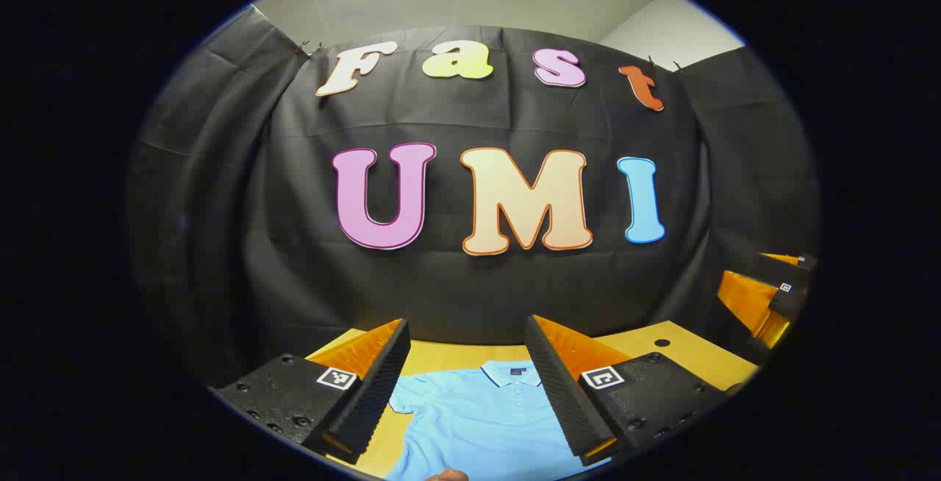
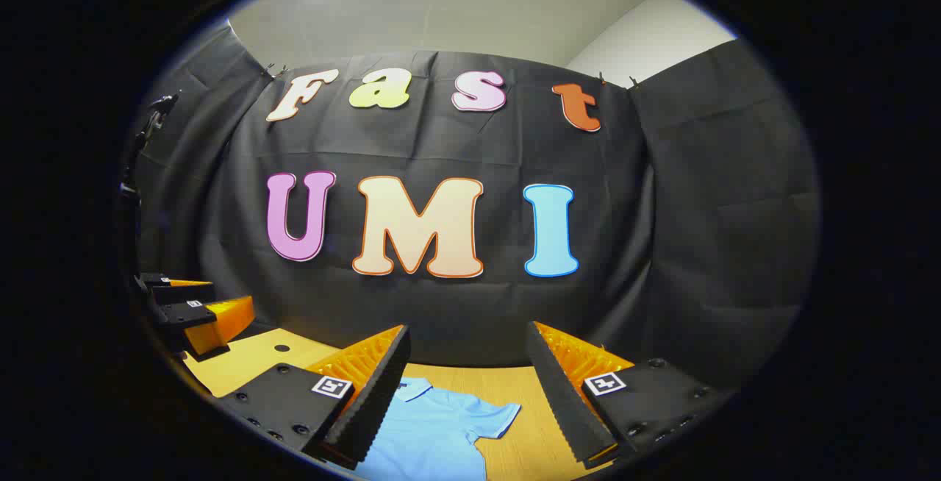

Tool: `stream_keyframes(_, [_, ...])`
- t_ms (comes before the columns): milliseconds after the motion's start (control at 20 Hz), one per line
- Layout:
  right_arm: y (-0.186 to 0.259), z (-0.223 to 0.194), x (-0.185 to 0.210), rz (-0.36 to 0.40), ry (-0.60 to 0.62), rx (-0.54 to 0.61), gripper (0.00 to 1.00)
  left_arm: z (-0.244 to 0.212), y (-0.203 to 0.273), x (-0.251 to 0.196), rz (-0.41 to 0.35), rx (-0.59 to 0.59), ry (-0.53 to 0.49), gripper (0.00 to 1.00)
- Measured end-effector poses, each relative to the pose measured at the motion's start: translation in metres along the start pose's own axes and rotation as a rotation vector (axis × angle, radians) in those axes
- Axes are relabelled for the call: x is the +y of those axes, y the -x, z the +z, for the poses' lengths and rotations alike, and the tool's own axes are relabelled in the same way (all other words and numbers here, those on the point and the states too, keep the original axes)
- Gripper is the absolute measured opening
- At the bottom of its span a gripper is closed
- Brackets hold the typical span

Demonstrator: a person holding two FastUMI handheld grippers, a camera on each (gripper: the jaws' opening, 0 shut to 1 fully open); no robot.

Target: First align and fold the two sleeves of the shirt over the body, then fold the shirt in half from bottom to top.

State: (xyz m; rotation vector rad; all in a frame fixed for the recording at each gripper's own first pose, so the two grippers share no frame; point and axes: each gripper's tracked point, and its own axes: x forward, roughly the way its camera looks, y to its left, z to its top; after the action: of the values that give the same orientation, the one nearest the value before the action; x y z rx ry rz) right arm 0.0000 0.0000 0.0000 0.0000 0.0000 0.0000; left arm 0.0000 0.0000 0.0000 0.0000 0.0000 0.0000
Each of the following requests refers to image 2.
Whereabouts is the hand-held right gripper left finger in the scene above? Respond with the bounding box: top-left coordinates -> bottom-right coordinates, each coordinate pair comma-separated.
221,324 -> 411,469

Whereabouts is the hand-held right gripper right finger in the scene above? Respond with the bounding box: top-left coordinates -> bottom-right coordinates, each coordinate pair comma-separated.
525,321 -> 736,467

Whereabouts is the black backdrop cloth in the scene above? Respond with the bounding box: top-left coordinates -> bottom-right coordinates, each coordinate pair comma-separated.
136,21 -> 820,393

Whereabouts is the light blue T-shirt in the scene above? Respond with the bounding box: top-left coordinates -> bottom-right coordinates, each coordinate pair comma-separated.
353,377 -> 521,481

